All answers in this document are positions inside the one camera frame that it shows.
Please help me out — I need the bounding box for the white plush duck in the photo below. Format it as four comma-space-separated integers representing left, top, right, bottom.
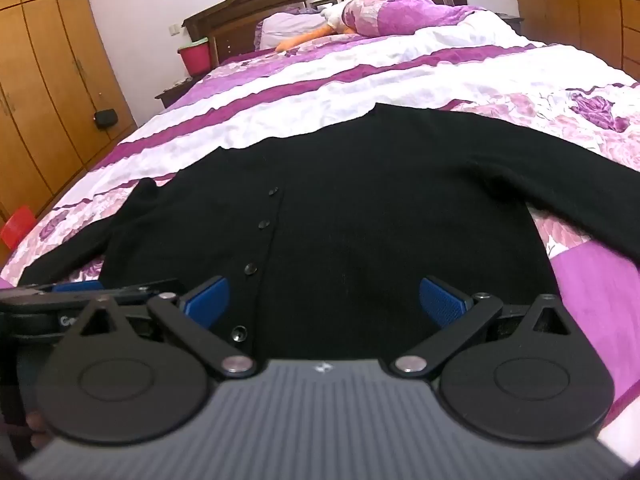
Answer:
275, 0, 401, 52

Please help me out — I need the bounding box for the black buttoned cardigan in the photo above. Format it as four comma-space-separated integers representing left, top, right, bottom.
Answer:
19, 102, 640, 361

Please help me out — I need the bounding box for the lilac pillow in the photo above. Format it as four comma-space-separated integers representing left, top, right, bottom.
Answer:
256, 10, 332, 52

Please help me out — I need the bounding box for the wooden dresser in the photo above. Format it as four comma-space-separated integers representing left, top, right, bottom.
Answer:
515, 0, 640, 82

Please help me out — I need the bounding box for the dark wooden nightstand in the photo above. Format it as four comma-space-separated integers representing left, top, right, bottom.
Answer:
154, 72, 207, 109

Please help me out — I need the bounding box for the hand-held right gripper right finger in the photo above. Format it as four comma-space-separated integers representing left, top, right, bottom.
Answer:
392, 276, 572, 380

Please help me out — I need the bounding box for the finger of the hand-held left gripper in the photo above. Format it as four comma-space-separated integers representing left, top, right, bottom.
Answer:
0, 278, 181, 310

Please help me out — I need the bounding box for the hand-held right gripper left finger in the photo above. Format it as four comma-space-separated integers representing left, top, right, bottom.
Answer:
79, 276, 256, 378

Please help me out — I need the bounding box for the wooden wardrobe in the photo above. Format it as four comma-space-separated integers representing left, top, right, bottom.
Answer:
0, 0, 139, 261

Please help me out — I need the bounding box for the bed with pink floral quilt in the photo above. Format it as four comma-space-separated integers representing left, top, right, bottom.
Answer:
0, 4, 640, 413

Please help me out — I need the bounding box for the purple pillow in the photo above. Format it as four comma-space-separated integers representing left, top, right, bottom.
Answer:
330, 0, 483, 39

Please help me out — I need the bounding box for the red plastic stool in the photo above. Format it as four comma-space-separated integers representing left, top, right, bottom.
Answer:
0, 205, 35, 252

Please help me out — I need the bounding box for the pink bucket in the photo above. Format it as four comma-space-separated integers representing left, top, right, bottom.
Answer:
178, 37, 214, 76

